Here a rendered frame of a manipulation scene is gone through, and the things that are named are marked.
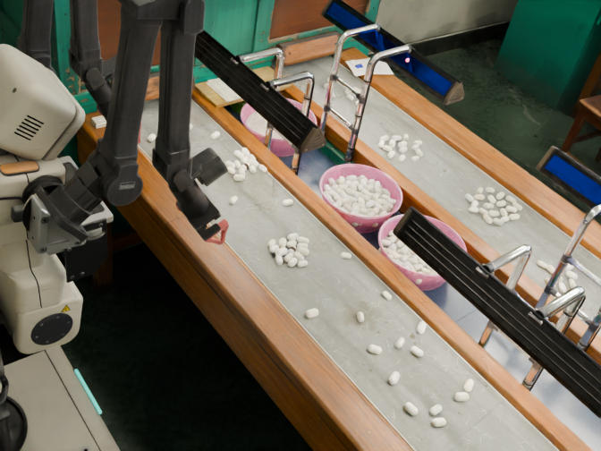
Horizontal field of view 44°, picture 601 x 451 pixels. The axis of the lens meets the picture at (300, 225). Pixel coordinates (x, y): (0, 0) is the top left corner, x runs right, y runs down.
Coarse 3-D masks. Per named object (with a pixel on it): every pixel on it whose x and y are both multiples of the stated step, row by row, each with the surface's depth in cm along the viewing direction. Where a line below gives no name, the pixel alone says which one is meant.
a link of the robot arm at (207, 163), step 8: (200, 152) 159; (208, 152) 158; (192, 160) 158; (200, 160) 157; (208, 160) 157; (216, 160) 158; (192, 168) 157; (200, 168) 156; (208, 168) 158; (216, 168) 159; (224, 168) 160; (176, 176) 151; (184, 176) 152; (192, 176) 156; (208, 176) 159; (216, 176) 160; (176, 184) 152; (184, 184) 154; (208, 184) 160
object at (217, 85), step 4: (208, 80) 265; (212, 80) 265; (216, 80) 265; (220, 80) 266; (208, 84) 262; (212, 84) 263; (216, 84) 263; (220, 84) 263; (224, 84) 264; (212, 88) 261; (216, 88) 261; (220, 88) 262; (224, 88) 262; (228, 88) 262; (216, 92) 259; (220, 92) 259; (224, 92) 260; (228, 92) 260; (232, 92) 261; (224, 96) 258; (228, 96) 258; (232, 96) 259; (236, 96) 259; (228, 100) 256; (232, 100) 257
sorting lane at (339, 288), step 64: (192, 128) 248; (256, 192) 227; (256, 256) 206; (320, 256) 210; (320, 320) 192; (384, 320) 196; (384, 384) 180; (448, 384) 183; (448, 448) 169; (512, 448) 172
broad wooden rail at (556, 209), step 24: (384, 96) 282; (408, 96) 280; (432, 120) 270; (456, 144) 261; (480, 144) 263; (480, 168) 255; (504, 168) 254; (528, 192) 245; (552, 192) 247; (552, 216) 238; (576, 216) 239; (600, 240) 232
